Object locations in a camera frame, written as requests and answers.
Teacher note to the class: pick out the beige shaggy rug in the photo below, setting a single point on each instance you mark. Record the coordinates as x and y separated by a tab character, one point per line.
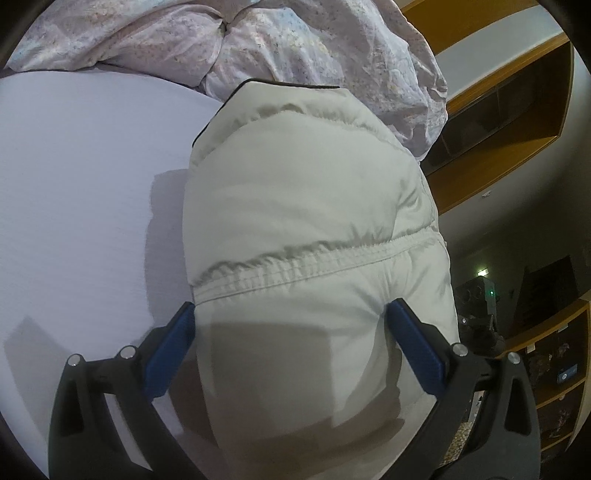
459	436

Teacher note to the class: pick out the dark wooden cabinet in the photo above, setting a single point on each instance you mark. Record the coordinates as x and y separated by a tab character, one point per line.
549	286

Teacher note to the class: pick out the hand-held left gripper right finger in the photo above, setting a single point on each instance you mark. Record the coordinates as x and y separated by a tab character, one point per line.
415	348

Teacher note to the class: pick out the wooden wall shelf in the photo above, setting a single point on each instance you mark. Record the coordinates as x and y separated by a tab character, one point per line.
558	92

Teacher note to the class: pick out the floral pink duvet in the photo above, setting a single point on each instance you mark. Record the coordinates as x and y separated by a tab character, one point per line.
277	46

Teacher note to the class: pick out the wooden bookshelf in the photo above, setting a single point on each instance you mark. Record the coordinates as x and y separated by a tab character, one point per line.
549	325

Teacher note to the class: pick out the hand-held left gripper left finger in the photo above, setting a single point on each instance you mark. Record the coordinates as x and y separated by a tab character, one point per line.
168	353

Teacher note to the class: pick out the beige puffer jacket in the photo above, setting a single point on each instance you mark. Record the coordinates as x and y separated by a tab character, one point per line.
304	207

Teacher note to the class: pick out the bed with white sheet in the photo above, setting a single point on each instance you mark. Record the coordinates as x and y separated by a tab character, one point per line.
69	184

